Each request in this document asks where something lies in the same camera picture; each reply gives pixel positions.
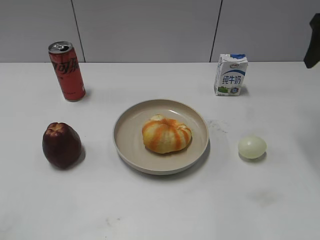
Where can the orange striped round croissant bread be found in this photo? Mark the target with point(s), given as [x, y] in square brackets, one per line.
[164, 135]

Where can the white blue milk carton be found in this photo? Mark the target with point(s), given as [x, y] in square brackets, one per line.
[230, 74]

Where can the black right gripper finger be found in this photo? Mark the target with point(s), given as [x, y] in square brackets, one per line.
[312, 56]

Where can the pale white egg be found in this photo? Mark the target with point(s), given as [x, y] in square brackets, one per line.
[252, 147]

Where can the red soda can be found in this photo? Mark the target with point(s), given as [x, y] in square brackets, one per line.
[66, 66]

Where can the dark red apple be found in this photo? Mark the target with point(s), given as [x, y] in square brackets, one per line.
[61, 145]

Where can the beige round plate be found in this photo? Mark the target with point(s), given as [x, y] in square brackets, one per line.
[128, 138]

